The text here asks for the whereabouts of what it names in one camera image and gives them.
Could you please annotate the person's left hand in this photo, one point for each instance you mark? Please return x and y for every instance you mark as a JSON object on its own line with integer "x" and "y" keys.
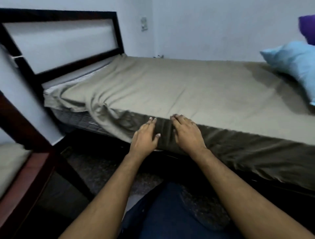
{"x": 144, "y": 140}

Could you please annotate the person's right hand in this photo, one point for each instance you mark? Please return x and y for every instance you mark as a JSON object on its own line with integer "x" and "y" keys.
{"x": 188, "y": 135}

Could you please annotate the plain taupe bed sheet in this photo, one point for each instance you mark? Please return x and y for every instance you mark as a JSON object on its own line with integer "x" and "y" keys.
{"x": 184, "y": 93}

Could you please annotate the light blue pillow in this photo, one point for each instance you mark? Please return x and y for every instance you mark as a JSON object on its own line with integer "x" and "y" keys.
{"x": 295, "y": 61}

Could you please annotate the beige striped bed sheet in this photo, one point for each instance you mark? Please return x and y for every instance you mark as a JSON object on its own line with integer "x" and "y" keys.
{"x": 9, "y": 165}

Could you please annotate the purple dotted pillow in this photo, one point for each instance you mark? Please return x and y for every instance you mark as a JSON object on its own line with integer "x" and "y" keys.
{"x": 307, "y": 29}

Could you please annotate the person's right forearm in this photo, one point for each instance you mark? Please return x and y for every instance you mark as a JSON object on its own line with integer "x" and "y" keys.
{"x": 251, "y": 202}

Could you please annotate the person's left forearm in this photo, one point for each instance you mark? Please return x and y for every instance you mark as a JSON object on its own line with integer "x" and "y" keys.
{"x": 101, "y": 202}

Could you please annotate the person's dark trousers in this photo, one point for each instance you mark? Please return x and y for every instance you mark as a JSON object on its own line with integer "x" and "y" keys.
{"x": 172, "y": 214}

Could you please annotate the white striped mattress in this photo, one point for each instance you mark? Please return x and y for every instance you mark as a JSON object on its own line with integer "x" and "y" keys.
{"x": 73, "y": 81}

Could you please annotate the maroon plastic chair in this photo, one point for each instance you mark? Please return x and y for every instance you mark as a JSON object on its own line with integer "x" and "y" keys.
{"x": 24, "y": 177}

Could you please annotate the dark wooden bed frame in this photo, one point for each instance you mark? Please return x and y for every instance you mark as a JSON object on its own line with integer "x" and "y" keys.
{"x": 61, "y": 15}

